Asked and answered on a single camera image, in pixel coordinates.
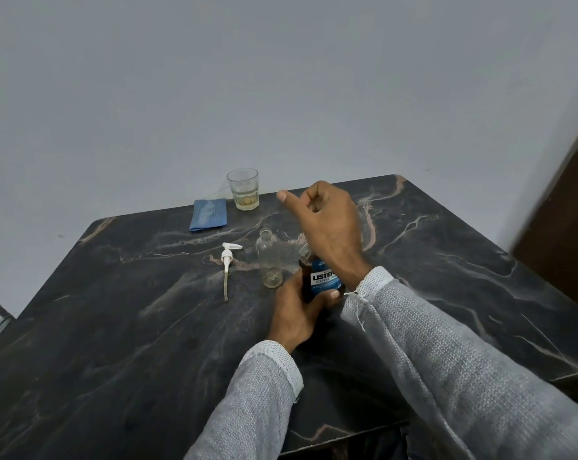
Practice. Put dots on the person's left hand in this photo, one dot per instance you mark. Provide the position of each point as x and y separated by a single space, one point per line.
291 318

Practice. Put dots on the person's right hand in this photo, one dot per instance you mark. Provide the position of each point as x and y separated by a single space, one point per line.
334 229

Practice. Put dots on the person's left thumb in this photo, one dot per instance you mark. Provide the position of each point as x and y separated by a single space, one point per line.
326 299

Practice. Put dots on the person's right thumb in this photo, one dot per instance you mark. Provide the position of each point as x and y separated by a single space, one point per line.
293 204

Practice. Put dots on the dark blue-label mouthwash bottle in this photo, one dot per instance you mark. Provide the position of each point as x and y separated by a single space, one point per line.
320 281

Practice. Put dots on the person's left forearm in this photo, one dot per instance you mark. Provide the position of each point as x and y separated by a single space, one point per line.
250 407

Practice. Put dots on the person's right forearm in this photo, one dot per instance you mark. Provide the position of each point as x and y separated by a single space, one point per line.
452 368

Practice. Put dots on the clear glass tumbler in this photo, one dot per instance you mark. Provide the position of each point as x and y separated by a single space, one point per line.
243 190

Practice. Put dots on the clear empty plastic bottle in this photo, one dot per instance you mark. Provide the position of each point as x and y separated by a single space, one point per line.
274 256

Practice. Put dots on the blue folded cloth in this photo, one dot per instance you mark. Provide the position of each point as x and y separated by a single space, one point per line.
208 214

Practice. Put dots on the white pump dispenser head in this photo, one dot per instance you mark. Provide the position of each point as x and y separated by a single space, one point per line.
227 265

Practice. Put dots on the brown wooden door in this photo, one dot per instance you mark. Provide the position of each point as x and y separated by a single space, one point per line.
559 220

